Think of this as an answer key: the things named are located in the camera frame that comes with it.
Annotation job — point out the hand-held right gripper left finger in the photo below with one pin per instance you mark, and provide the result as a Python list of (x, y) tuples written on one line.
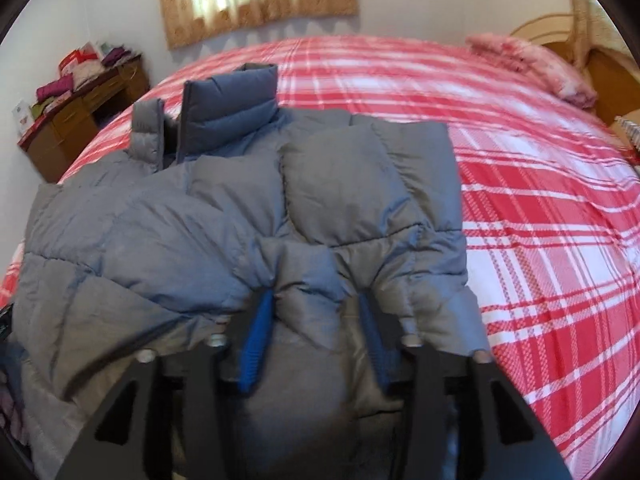
[(256, 340)]

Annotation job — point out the grey puffer jacket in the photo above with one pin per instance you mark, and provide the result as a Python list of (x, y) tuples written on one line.
[(240, 220)]

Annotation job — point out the pale pink folded cloth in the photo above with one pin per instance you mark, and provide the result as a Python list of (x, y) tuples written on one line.
[(90, 74)]

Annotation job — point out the wooden shelf cabinet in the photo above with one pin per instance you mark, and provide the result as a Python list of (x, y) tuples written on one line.
[(75, 120)]

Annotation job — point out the magenta folded cloth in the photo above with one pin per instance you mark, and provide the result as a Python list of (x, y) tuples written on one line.
[(54, 89)]

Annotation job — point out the wide beige window curtain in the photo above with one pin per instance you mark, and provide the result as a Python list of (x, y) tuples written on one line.
[(255, 0)]

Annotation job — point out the white card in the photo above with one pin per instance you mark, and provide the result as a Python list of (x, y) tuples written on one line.
[(21, 117)]

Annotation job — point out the red plaid bed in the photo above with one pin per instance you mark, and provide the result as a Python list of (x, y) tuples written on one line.
[(540, 220)]

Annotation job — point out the wooden bed headboard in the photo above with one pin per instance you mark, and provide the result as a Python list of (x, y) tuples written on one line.
[(607, 80)]

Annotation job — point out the pink floral pillow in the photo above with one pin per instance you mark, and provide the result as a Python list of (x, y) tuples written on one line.
[(535, 62)]

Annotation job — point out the striped pillow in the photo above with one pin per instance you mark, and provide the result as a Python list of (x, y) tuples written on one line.
[(629, 132)]

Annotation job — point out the red box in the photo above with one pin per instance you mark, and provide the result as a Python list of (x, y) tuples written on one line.
[(75, 57)]

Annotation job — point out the long beige window curtain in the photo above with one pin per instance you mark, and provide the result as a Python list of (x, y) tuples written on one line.
[(595, 20)]

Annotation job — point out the purple folded cloth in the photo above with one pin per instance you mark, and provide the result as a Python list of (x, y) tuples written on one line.
[(117, 56)]

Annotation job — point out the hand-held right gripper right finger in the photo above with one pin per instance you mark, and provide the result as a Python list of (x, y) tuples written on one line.
[(376, 345)]

